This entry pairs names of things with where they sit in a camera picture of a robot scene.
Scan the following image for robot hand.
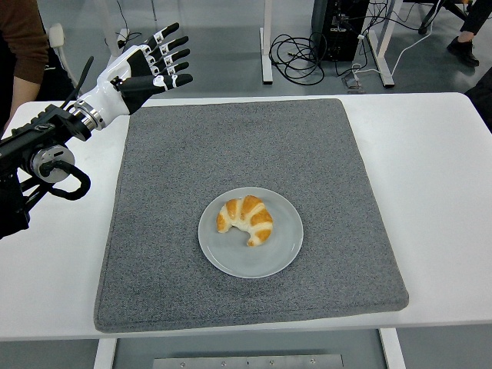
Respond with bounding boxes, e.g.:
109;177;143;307
75;22;194;122

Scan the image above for croissant bread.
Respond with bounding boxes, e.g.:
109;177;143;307
215;194;274;248

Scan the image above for round grey plate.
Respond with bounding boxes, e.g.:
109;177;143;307
198;186;304;279

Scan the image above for grey metal plate with screws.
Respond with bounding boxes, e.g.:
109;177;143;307
152;354;345;369

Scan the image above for white desk leg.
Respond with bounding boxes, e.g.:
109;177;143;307
259;0;274;85
100;0;131;62
367;0;397;88

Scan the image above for white chair armrest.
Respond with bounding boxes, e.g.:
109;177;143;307
48;22;78;89

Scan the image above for black computer tower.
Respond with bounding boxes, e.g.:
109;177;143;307
311;0;370;62

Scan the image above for grey floor socket box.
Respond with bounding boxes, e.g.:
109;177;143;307
341;71;366;93

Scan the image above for grey fabric mat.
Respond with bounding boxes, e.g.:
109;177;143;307
94;98;409;334

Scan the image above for white table leg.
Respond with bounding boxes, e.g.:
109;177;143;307
378;328;407;369
93;337;118;369

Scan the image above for black office chair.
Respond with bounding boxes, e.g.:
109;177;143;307
403;0;474;36

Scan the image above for black rounded object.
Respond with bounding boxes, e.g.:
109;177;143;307
463;76;492;134

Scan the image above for person with black shoe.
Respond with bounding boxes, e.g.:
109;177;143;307
446;0;492;67

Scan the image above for thin black cable with plug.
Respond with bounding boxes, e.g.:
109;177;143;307
115;0;143;49

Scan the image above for coiled black cable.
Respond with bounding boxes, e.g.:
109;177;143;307
268;32;326;86

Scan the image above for white cable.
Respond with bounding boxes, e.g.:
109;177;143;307
350;0;443;84

